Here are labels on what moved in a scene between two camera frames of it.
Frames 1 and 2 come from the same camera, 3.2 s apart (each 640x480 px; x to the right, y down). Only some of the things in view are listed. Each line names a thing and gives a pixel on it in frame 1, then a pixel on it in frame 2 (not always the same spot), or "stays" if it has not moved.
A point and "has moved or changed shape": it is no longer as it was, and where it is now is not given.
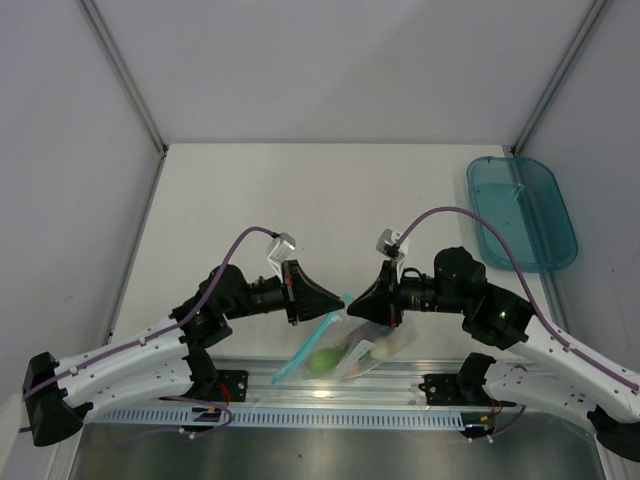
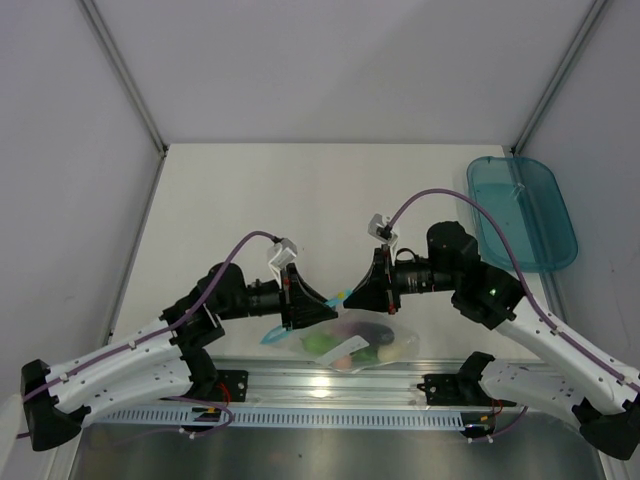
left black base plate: x=231 y=386 stays
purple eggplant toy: x=366 y=331 has moved or changed shape
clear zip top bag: x=342 y=346 has moved or changed shape
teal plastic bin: x=524 y=198 stays
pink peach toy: x=353 y=370 to x=343 y=363
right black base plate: x=445 y=390 stays
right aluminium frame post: x=542 y=109 stays
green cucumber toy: x=324 y=360 to x=320 y=343
